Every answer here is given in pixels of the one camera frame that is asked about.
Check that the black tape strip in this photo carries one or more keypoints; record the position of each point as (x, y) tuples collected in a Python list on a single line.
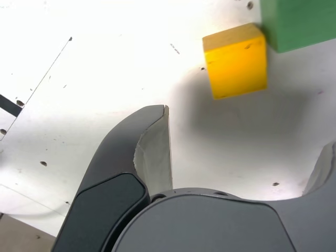
[(9, 105)]

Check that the yellow cube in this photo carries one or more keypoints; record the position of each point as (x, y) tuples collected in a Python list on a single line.
[(236, 68)]

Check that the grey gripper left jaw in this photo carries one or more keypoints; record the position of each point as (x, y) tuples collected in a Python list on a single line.
[(105, 183)]

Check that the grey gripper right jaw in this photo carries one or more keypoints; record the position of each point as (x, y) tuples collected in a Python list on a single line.
[(223, 228)]

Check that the green cube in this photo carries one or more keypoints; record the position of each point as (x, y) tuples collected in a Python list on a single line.
[(302, 23)]

